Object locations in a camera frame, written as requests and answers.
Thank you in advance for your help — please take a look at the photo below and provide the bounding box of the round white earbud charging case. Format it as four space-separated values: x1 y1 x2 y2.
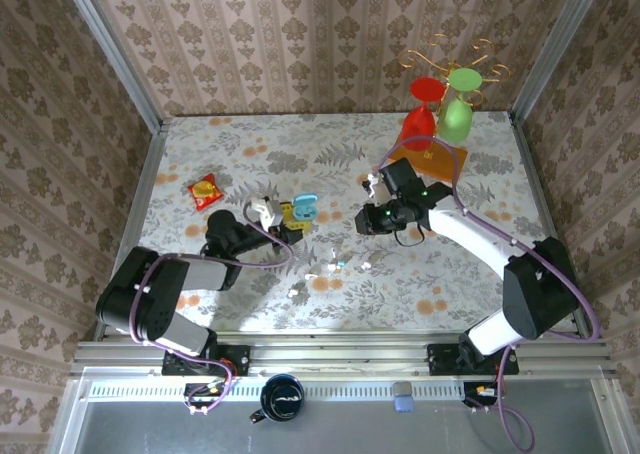
292 193 322 223

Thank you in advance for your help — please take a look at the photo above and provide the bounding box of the red snack packet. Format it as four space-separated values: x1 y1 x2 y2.
187 172 225 212

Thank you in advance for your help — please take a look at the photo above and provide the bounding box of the gold rack with orange base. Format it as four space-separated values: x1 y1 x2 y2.
388 32 512 184

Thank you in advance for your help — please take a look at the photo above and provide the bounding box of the red plastic wine glass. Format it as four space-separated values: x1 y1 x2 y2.
399 76 448 153

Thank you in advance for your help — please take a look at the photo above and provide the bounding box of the green plastic wine glass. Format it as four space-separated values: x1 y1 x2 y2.
436 67 484 144

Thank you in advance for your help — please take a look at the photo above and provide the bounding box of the black mug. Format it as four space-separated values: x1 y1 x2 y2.
249 373 305 425

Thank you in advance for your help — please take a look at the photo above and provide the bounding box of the small blue grey box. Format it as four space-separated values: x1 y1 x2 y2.
392 381 416 414

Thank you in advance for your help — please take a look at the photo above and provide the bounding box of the grey metal panel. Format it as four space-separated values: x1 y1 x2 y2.
47 376 631 454

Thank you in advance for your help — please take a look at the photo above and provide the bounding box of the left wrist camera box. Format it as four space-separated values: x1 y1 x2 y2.
249 195 284 230

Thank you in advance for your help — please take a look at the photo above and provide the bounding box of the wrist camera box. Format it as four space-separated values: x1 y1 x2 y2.
249 195 284 230
360 172 385 199

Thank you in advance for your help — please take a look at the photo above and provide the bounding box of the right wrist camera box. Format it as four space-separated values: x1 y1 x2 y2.
360 172 385 199

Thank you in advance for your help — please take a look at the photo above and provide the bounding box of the aluminium table side rail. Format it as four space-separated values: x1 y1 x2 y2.
508 111 589 335
112 121 169 285

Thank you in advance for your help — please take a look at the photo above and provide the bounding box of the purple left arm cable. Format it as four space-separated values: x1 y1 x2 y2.
128 198 296 418

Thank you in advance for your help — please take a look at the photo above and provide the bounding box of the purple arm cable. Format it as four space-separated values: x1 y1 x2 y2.
374 136 601 453
128 198 296 418

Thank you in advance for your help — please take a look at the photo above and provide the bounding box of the aluminium front rail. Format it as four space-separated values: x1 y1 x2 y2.
69 329 619 379

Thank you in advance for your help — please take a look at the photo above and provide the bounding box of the slotted cable duct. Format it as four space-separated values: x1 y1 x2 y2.
87 379 469 401

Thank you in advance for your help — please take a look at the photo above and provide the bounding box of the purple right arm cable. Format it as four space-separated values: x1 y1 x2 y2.
374 136 601 453

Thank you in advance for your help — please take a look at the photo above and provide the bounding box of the aluminium frame post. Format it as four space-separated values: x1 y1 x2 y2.
510 0 609 125
58 0 165 134

